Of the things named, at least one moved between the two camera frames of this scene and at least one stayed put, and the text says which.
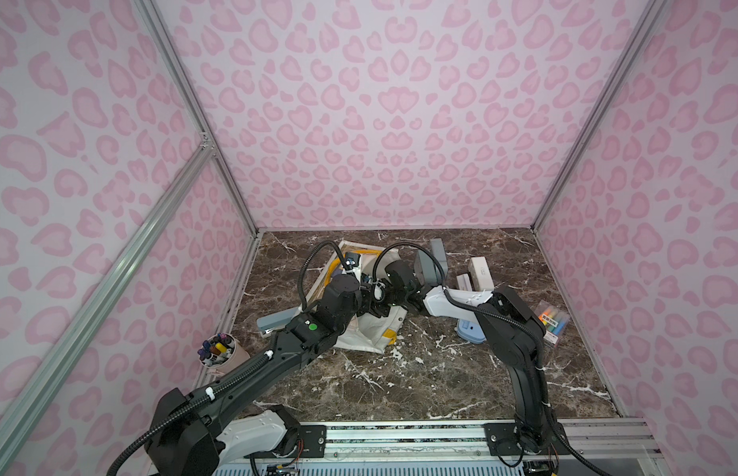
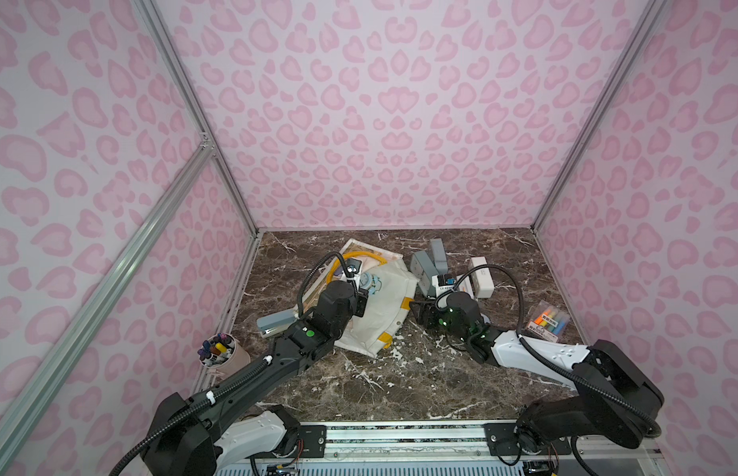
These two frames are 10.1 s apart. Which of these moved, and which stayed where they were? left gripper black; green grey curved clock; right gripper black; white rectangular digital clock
Moved: right gripper black
Stayed: white rectangular digital clock; left gripper black; green grey curved clock
